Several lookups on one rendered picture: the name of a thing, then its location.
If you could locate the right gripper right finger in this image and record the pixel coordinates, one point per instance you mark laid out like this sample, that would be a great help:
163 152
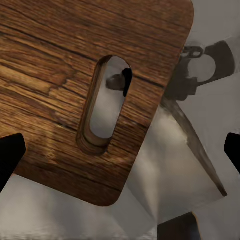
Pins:
232 149

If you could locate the cutting board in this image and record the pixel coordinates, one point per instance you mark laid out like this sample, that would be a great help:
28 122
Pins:
51 52

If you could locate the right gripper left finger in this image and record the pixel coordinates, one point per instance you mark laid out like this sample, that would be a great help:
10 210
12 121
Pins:
12 149

